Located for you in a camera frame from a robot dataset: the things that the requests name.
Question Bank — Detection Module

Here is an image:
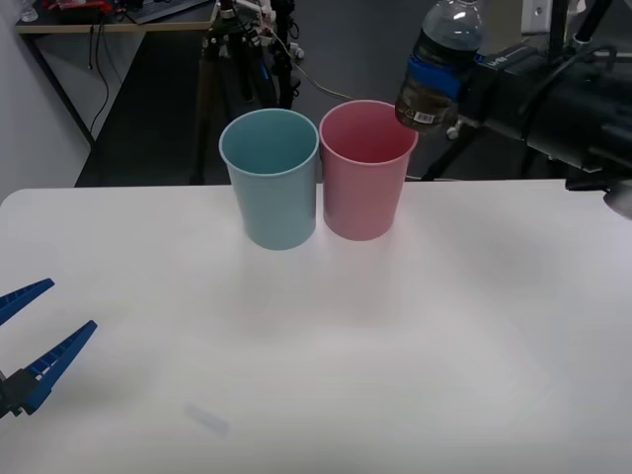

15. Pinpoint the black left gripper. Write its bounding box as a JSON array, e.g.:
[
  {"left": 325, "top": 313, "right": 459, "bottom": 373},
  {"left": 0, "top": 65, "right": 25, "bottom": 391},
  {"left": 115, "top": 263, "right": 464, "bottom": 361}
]
[{"left": 0, "top": 277, "right": 99, "bottom": 421}]

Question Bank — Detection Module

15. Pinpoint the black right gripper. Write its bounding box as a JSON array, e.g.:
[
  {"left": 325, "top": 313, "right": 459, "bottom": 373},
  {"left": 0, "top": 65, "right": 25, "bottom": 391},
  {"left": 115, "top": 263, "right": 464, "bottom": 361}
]
[{"left": 405, "top": 43, "right": 544, "bottom": 132}]

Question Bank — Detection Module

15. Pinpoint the small dark plastic bottle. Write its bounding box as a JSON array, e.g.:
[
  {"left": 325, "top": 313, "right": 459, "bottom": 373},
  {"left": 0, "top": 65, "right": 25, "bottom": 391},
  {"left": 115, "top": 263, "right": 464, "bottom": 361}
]
[{"left": 394, "top": 0, "right": 486, "bottom": 136}]

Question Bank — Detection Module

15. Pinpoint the pink plastic bin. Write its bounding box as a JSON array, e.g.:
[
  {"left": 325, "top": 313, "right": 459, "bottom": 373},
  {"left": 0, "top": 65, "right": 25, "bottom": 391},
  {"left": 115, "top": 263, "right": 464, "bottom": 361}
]
[{"left": 318, "top": 99, "right": 421, "bottom": 242}]

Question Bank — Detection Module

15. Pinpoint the pale blue plastic bin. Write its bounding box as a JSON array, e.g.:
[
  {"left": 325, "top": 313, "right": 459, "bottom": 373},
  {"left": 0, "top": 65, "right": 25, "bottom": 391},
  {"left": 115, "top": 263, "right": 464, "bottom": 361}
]
[{"left": 218, "top": 108, "right": 320, "bottom": 252}]

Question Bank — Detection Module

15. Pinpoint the black and brown tripod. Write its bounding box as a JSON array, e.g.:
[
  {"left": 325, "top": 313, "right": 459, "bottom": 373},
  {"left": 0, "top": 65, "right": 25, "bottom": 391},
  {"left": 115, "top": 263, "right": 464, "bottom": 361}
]
[{"left": 191, "top": 0, "right": 304, "bottom": 186}]

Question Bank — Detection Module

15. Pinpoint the black keyboard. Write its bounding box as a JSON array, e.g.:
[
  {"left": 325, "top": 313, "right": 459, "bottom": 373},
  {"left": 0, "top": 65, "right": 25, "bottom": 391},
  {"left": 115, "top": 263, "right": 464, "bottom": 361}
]
[{"left": 124, "top": 0, "right": 211, "bottom": 26}]

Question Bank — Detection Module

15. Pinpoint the dark desk with wooden edge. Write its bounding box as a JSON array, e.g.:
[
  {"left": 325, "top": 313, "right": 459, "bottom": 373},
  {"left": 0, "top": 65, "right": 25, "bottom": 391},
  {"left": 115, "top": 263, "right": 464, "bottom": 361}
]
[{"left": 15, "top": 0, "right": 219, "bottom": 147}]

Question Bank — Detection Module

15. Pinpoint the red tool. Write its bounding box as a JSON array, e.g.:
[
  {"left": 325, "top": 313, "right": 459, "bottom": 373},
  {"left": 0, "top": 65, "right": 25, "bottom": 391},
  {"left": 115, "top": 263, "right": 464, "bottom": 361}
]
[{"left": 40, "top": 0, "right": 114, "bottom": 14}]

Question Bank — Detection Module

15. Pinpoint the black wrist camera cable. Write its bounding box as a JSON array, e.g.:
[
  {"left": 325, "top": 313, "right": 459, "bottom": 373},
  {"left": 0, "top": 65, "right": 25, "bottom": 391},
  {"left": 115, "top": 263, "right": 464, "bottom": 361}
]
[{"left": 521, "top": 43, "right": 619, "bottom": 145}]

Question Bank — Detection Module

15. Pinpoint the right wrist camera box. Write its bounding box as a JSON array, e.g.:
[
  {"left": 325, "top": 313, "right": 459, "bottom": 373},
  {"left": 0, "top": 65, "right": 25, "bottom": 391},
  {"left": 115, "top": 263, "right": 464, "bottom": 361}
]
[{"left": 521, "top": 0, "right": 551, "bottom": 36}]

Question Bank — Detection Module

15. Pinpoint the beige floor cable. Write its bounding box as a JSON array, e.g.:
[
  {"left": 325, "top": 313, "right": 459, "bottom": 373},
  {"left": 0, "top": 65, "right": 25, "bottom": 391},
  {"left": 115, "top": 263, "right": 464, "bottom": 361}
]
[{"left": 265, "top": 27, "right": 357, "bottom": 101}]

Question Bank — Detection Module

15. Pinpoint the black hanging cable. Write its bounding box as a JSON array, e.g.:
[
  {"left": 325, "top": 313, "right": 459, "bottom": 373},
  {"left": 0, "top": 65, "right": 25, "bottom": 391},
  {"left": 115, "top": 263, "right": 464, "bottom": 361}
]
[{"left": 87, "top": 24, "right": 112, "bottom": 145}]

